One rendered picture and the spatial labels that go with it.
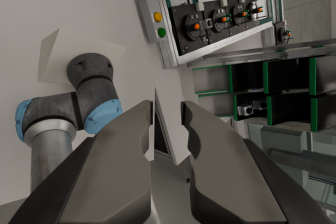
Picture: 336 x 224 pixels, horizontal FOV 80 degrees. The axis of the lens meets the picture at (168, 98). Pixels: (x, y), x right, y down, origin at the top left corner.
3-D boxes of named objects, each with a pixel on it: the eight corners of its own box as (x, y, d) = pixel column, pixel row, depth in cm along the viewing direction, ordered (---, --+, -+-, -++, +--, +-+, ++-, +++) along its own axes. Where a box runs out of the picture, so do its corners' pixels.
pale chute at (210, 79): (194, 92, 110) (195, 94, 106) (191, 68, 108) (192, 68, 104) (246, 86, 109) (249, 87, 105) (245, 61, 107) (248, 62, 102)
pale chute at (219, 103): (199, 117, 115) (201, 119, 110) (197, 94, 112) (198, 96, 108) (250, 111, 113) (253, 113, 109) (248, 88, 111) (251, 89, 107)
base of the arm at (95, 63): (63, 84, 71) (67, 106, 66) (70, 49, 61) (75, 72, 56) (105, 85, 80) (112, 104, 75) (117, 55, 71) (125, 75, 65)
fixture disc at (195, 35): (186, 43, 106) (189, 43, 105) (180, 16, 102) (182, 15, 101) (201, 38, 115) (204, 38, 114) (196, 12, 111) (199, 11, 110)
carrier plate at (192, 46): (179, 55, 106) (182, 55, 105) (168, 7, 99) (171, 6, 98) (205, 45, 121) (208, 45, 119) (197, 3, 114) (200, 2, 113)
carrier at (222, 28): (206, 45, 122) (225, 42, 113) (198, 3, 115) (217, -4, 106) (227, 37, 137) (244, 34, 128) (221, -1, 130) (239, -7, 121)
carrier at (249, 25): (243, 31, 152) (260, 27, 143) (239, -3, 145) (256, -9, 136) (257, 26, 167) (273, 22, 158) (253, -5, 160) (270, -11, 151)
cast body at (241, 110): (235, 114, 101) (245, 117, 94) (234, 106, 100) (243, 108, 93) (249, 109, 103) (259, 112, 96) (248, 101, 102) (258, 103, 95)
